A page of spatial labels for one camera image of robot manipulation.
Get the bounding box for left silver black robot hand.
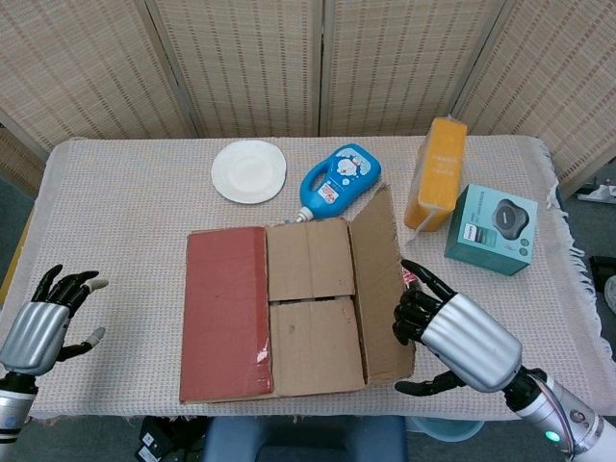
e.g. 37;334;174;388
0;264;110;376

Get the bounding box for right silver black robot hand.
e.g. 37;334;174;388
393;259;524;397

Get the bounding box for red cardboard shipping box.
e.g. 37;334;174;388
178;182;418;404

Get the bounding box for blue robot base seat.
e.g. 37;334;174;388
201;414;408;462

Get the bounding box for teal speaker product box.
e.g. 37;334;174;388
443;183;539;277

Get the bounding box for orange package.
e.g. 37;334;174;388
402;116;469;233

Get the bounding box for white paper plate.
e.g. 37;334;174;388
211;141;288;205

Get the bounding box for light blue plastic bin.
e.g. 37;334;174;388
406;416;487;444

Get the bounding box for beige woven tablecloth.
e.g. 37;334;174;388
0;136;612;425

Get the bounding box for white object on floor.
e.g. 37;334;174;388
577;178;616;203

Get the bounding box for blue detergent bottle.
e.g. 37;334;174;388
283;143;383;225

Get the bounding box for woven folding screen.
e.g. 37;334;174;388
0;0;616;196

